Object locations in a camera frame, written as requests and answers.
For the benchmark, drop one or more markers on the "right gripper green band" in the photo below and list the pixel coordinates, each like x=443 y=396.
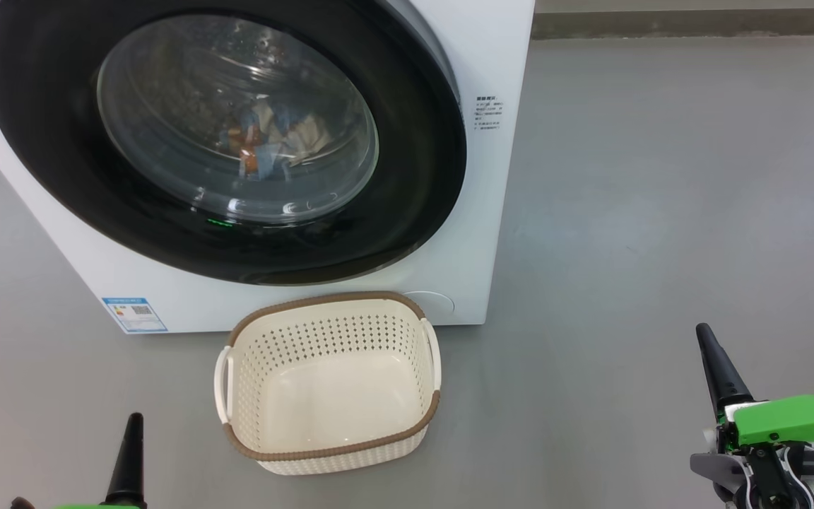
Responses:
x=788 y=420

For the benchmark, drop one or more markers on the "blue energy label sticker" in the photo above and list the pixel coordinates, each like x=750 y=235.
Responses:
x=135 y=314

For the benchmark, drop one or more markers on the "round filter cover flap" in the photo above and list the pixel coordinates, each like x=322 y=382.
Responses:
x=439 y=304

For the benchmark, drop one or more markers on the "blue printed shirt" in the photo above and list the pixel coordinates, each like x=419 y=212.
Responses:
x=258 y=159

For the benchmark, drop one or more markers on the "white front-load washing machine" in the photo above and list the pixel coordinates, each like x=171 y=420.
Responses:
x=499 y=212

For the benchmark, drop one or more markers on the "black round glass washer door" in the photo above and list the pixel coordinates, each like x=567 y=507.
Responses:
x=61 y=141

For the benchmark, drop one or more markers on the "cream perforated laundry basket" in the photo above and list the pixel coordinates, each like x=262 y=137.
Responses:
x=329 y=396

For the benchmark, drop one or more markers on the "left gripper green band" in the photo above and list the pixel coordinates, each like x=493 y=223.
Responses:
x=96 y=506

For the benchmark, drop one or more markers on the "cream and blue garment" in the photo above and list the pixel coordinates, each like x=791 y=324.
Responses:
x=308 y=138

